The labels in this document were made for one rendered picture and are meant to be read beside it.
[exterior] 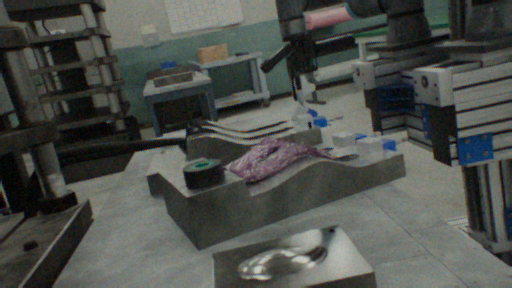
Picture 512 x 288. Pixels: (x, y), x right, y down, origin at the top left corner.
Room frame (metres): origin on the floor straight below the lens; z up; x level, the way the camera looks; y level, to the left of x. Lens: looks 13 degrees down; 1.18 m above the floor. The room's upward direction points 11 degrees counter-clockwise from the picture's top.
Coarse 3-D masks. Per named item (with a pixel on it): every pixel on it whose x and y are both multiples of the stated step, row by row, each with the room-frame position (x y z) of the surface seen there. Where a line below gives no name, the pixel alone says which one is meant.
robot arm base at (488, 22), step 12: (480, 0) 1.25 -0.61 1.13; (492, 0) 1.22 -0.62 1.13; (504, 0) 1.21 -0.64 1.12; (480, 12) 1.24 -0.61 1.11; (492, 12) 1.22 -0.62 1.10; (504, 12) 1.21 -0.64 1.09; (468, 24) 1.28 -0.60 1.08; (480, 24) 1.23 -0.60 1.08; (492, 24) 1.22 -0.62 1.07; (504, 24) 1.20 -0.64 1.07; (468, 36) 1.26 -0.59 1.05; (480, 36) 1.23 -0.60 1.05; (492, 36) 1.21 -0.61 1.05; (504, 36) 1.20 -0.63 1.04
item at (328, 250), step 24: (288, 240) 0.66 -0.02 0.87; (312, 240) 0.64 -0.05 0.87; (336, 240) 0.63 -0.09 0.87; (216, 264) 0.63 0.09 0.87; (240, 264) 0.61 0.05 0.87; (264, 264) 0.62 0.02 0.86; (288, 264) 0.62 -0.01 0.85; (312, 264) 0.61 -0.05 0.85; (336, 264) 0.56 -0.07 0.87; (360, 264) 0.55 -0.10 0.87
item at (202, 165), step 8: (200, 160) 0.95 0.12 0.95; (208, 160) 0.94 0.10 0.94; (216, 160) 0.93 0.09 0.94; (184, 168) 0.91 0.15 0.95; (192, 168) 0.90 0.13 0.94; (200, 168) 0.89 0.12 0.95; (208, 168) 0.88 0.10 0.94; (216, 168) 0.89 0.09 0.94; (184, 176) 0.90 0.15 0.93; (192, 176) 0.88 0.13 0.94; (200, 176) 0.87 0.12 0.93; (208, 176) 0.88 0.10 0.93; (216, 176) 0.88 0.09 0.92; (224, 176) 0.91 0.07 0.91; (192, 184) 0.88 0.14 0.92; (200, 184) 0.87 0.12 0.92; (208, 184) 0.87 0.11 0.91
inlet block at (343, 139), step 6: (342, 132) 1.21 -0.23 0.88; (378, 132) 1.22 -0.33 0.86; (336, 138) 1.18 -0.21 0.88; (342, 138) 1.16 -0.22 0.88; (348, 138) 1.16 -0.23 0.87; (354, 138) 1.17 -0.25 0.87; (360, 138) 1.18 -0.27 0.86; (336, 144) 1.19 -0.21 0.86; (342, 144) 1.16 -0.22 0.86; (348, 144) 1.16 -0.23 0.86; (354, 144) 1.17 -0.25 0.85
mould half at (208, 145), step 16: (240, 128) 1.52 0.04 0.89; (272, 128) 1.42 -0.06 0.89; (304, 128) 1.31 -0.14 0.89; (320, 128) 1.29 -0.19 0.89; (192, 144) 1.26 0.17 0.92; (208, 144) 1.26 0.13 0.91; (224, 144) 1.27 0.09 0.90; (240, 144) 1.27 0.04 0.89; (256, 144) 1.27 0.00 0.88; (304, 144) 1.28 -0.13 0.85; (160, 160) 1.40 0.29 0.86; (176, 160) 1.35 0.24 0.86; (224, 160) 1.27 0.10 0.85; (160, 192) 1.25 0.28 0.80
